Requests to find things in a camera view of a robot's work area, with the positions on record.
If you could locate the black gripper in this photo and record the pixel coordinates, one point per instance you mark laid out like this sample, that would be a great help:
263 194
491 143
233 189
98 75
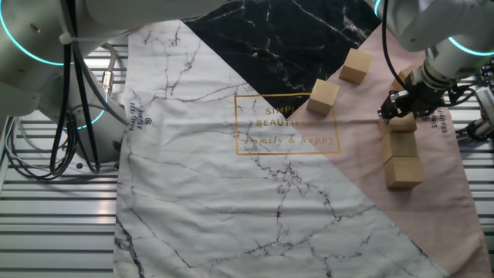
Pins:
424 96

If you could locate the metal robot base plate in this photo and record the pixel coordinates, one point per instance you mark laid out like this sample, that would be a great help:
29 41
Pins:
88 167

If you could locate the silver side camera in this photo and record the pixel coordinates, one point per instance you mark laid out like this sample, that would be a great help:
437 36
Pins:
485 102

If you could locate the light wooden cube block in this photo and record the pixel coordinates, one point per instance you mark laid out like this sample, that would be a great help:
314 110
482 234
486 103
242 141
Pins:
323 97
403 124
401 77
399 146
403 173
356 66

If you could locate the silver camera mount bracket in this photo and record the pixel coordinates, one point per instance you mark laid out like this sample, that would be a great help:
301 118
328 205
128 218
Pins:
461 135

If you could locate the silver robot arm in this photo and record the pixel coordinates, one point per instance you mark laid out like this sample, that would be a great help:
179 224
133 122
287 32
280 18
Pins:
38 58

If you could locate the marble pattern table cloth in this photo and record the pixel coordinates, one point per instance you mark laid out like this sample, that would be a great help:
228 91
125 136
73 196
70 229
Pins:
212 193

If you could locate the black keyboard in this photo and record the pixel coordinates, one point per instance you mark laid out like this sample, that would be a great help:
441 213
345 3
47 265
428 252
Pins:
488 71

